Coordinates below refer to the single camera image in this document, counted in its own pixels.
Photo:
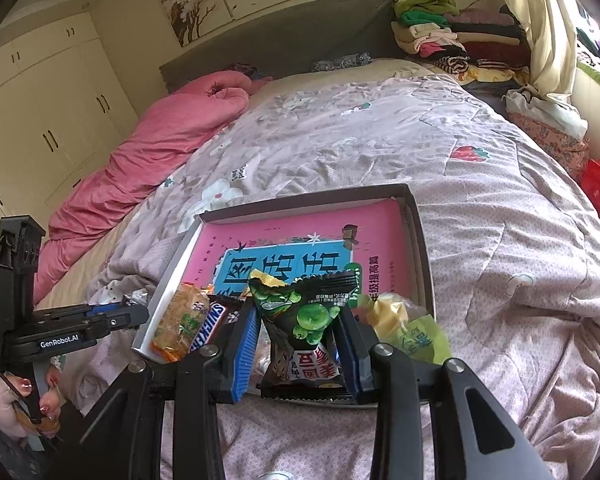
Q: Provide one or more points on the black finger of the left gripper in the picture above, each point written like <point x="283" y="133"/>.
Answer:
<point x="132" y="316"/>

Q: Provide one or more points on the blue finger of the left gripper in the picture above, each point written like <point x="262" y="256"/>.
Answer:
<point x="107" y="309"/>

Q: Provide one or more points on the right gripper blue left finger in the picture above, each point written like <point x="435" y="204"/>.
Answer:
<point x="240" y="351"/>

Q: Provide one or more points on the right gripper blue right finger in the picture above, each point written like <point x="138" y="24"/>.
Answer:
<point x="354" y="340"/>

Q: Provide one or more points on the green clear pastry snack bag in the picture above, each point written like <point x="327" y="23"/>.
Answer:
<point x="398" y="321"/>

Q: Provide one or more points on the black green pea snack bag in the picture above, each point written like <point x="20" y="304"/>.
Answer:
<point x="298" y="318"/>

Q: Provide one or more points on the brown snickers bar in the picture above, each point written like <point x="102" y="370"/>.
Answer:
<point x="223" y="311"/>

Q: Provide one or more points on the orange cracker snack pack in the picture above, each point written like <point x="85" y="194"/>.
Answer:
<point x="180" y="322"/>

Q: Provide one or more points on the grey shallow box tray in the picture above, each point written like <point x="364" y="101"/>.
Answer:
<point x="422" y="294"/>

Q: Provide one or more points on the pink book in tray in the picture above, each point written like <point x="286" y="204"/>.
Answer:
<point x="367" y="238"/>

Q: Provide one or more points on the pink blanket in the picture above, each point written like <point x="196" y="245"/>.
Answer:
<point x="167" y="134"/>

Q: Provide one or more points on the cream wardrobe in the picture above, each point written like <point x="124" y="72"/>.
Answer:
<point x="62" y="111"/>

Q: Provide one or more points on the floral fabric bundle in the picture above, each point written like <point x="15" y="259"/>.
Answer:
<point x="557" y="128"/>

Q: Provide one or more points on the grey bed headboard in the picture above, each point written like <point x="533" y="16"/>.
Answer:
<point x="291" y="41"/>

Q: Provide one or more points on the pile of folded clothes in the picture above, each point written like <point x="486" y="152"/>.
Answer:
<point x="470" y="44"/>

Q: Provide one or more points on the cream curtain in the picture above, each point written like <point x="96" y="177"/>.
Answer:
<point x="552" y="39"/>

